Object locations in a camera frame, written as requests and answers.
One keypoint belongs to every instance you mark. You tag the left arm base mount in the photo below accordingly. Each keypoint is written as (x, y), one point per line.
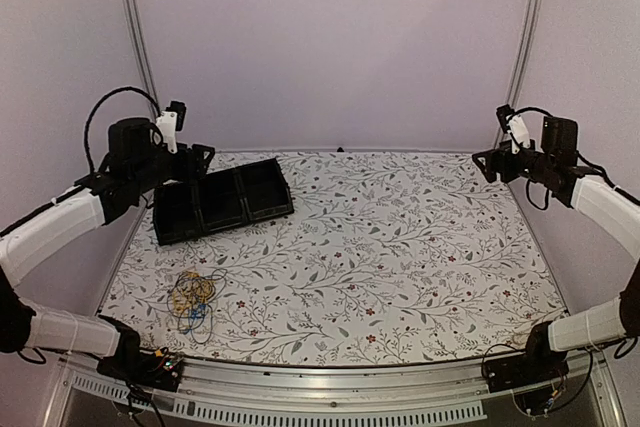
(161, 369)

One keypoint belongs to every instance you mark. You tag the right aluminium corner post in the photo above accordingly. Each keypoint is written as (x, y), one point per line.
(523, 52)

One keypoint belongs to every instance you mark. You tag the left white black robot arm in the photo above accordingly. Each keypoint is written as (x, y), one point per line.
(143, 155)

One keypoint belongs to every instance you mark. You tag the aluminium front rail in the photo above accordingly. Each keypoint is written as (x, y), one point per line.
(217, 393)

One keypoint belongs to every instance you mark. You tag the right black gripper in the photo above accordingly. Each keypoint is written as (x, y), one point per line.
(494, 157)

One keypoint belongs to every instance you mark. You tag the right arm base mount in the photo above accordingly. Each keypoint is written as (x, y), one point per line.
(523, 369)

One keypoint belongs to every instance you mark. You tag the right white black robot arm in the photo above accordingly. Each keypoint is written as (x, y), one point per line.
(543, 149)

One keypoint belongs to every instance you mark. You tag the floral tablecloth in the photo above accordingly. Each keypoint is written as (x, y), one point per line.
(388, 258)

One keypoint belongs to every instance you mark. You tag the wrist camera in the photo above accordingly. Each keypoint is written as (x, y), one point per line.
(514, 127)
(170, 122)

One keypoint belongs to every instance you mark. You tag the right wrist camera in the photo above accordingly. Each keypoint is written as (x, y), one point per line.
(514, 127)

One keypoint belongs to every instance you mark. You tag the black three-compartment bin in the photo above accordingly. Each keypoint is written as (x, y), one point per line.
(221, 201)

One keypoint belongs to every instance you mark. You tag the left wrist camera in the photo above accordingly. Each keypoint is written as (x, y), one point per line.
(170, 122)

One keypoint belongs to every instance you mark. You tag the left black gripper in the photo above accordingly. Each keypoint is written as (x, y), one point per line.
(194, 170)

